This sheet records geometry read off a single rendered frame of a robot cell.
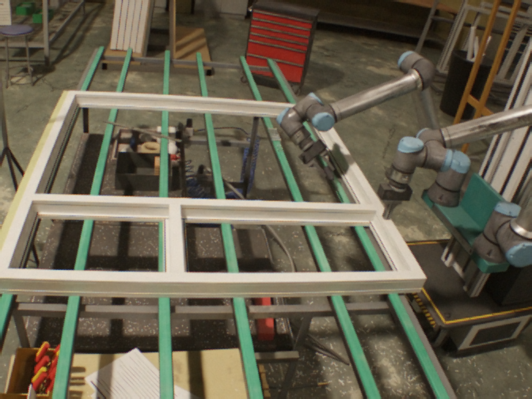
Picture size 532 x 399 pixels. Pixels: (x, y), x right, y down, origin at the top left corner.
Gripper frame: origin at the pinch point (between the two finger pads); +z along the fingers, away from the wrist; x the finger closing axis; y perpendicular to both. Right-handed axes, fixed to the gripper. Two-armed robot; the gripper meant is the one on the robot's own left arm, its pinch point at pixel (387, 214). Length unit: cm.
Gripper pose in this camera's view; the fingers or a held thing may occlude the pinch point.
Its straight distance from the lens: 201.4
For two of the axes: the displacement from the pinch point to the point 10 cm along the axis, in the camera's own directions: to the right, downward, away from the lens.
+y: 1.8, 5.7, -8.0
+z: -1.6, 8.2, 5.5
